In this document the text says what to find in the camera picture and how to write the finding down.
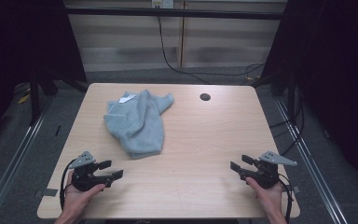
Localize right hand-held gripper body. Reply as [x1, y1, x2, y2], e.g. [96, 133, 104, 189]
[241, 150, 298, 189]

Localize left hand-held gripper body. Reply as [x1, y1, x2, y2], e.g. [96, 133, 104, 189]
[68, 150, 115, 192]

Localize light blue towel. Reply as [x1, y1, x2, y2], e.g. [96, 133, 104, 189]
[103, 89, 175, 160]

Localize person's left hand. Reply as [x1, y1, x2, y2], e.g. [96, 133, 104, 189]
[62, 170, 106, 217]

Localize person's right hand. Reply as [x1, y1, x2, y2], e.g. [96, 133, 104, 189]
[245, 176, 284, 214]

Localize black metal stand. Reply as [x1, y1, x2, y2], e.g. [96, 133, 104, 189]
[28, 73, 42, 127]

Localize yellow floor item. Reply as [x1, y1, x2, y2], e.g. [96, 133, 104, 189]
[16, 92, 32, 105]

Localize black curtain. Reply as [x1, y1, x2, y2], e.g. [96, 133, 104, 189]
[250, 0, 358, 195]
[0, 0, 89, 153]

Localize black horizontal metal bar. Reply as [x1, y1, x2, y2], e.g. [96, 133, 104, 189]
[64, 7, 286, 21]

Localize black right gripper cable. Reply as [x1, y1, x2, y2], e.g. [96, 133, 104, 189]
[278, 173, 295, 224]

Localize metal floor rail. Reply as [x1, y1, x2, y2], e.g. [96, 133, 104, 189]
[0, 99, 53, 224]
[274, 96, 350, 224]

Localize black floor cables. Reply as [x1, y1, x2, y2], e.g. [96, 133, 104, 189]
[268, 85, 306, 157]

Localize long black power cable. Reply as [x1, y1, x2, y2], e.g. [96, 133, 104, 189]
[157, 15, 266, 86]

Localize white wall power outlet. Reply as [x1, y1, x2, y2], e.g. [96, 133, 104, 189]
[150, 0, 175, 9]

